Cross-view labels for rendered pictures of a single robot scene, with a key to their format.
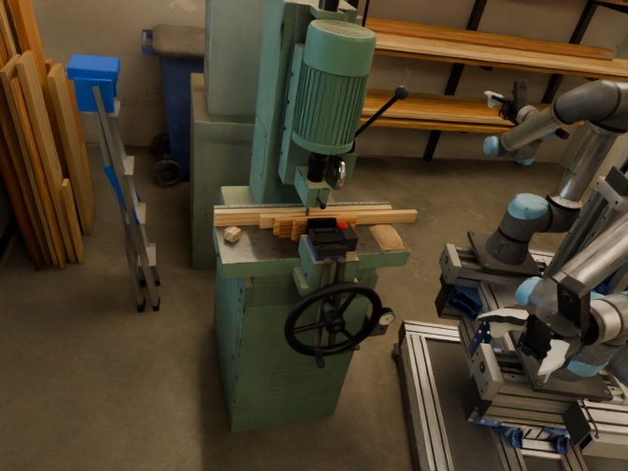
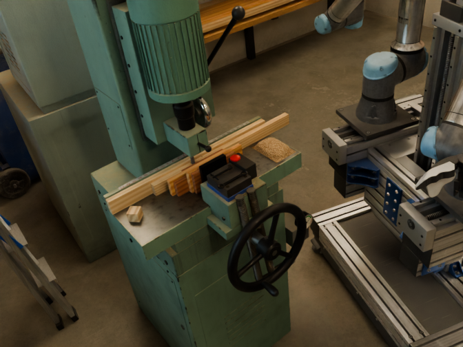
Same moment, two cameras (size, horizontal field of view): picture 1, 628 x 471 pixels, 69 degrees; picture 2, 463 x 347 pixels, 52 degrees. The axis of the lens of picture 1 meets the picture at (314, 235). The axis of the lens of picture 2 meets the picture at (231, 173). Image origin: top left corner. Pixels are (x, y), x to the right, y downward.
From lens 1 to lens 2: 0.14 m
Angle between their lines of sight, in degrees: 8
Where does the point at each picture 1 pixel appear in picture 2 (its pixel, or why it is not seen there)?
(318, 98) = (163, 51)
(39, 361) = not seen: outside the picture
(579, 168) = (409, 12)
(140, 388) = not seen: outside the picture
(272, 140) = (127, 108)
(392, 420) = (344, 308)
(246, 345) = (192, 309)
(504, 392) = (439, 236)
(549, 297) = (451, 140)
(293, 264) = (206, 214)
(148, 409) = not seen: outside the picture
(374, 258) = (273, 173)
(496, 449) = (444, 286)
